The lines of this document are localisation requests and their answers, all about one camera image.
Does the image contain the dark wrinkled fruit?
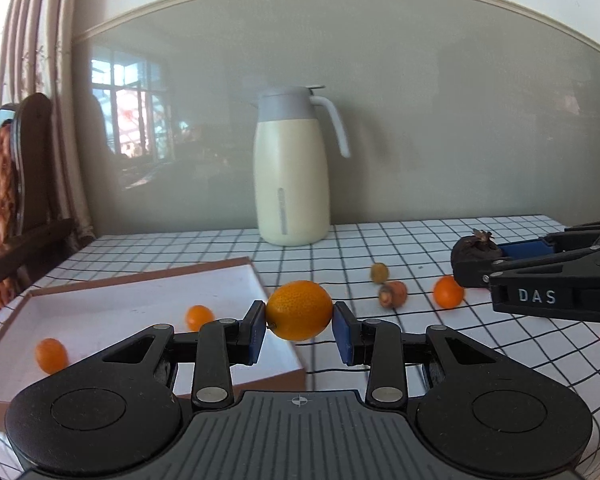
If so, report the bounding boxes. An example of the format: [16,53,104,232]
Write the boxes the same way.
[450,229,503,271]

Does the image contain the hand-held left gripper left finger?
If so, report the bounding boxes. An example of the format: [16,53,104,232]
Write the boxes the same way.
[100,301,268,409]

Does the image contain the cream thermos jug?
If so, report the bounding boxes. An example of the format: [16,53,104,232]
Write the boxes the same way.
[253,85,352,247]

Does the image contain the large orange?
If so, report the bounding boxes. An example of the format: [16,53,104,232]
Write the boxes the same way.
[265,280,334,342]

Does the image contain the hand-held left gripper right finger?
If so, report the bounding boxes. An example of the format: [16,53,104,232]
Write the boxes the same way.
[331,301,496,409]

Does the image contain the small brown-orange fruit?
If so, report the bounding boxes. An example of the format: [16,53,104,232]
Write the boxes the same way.
[378,281,409,309]

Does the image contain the beige curtain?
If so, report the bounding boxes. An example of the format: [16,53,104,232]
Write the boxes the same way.
[0,0,98,241]

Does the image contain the small orange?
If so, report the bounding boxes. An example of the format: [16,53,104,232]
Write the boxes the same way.
[186,305,216,332]
[35,338,70,375]

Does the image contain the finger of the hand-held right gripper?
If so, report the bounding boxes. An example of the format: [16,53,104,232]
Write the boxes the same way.
[497,217,600,260]
[453,237,600,288]

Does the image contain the round orange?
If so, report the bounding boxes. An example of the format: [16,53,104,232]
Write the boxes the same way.
[433,275,466,309]

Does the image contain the white cardboard box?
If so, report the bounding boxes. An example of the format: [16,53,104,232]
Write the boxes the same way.
[0,256,306,433]

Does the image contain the white checked tablecloth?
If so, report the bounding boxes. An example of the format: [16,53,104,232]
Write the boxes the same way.
[0,215,600,480]

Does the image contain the wooden chair with orange cushion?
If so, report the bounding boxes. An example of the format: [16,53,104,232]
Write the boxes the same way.
[0,92,76,331]

